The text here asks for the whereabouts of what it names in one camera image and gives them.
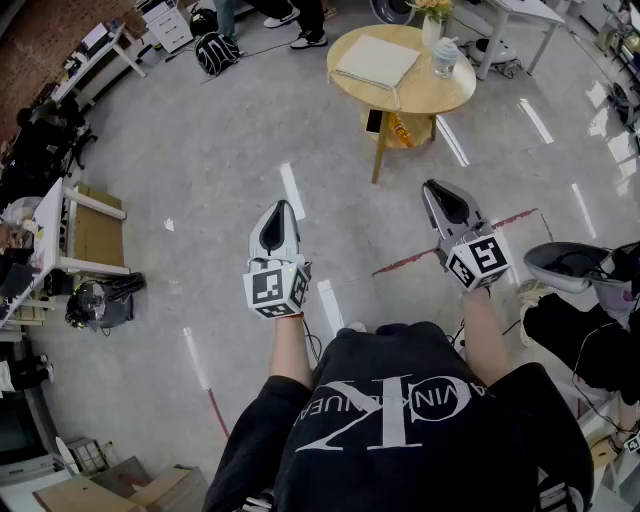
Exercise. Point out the person's white shoe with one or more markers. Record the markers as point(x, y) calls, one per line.
point(356, 327)

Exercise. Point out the white plastic crate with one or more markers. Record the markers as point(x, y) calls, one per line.
point(90, 455)

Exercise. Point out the brown cardboard sheet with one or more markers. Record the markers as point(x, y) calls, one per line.
point(100, 235)

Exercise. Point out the black helmet with green trim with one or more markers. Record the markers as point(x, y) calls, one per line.
point(202, 20)

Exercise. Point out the white desk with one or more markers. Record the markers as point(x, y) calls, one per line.
point(525, 10)
point(100, 62)

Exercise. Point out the white table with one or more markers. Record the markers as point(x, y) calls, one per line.
point(50, 200)

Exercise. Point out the orange snack packet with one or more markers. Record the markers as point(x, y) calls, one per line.
point(401, 131)

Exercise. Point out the person's black trousers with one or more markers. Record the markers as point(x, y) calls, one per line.
point(400, 335)

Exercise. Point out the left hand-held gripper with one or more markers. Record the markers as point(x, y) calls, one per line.
point(275, 292)

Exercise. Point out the person's left forearm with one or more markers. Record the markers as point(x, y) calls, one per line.
point(290, 350)

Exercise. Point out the person's right forearm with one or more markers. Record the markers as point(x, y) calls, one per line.
point(485, 340)

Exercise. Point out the glass jar with blue lid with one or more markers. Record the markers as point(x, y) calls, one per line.
point(444, 57)

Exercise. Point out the brown cardboard box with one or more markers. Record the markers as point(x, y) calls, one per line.
point(175, 490)
point(75, 495)

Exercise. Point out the white smartphone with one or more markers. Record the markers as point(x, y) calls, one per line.
point(373, 121)

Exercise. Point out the round wooden side table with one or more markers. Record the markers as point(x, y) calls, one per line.
point(440, 97)

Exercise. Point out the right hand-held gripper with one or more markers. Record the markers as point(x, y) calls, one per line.
point(477, 260)

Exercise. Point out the black office chair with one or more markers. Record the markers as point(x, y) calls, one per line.
point(50, 140)

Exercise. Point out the white vase with flowers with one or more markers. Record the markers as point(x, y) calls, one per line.
point(432, 27)

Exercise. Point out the person's black printed shirt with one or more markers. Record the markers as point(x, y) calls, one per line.
point(380, 475)

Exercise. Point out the grey shell chair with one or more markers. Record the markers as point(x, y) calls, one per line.
point(550, 281)
point(382, 12)

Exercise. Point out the white drawer cabinet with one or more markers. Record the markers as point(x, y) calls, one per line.
point(170, 27)

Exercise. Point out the white wheeled device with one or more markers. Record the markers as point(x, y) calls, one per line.
point(492, 50)

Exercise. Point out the black monitor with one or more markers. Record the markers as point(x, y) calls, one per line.
point(20, 430)

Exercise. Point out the black backpack with white stripes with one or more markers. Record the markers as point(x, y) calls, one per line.
point(217, 52)

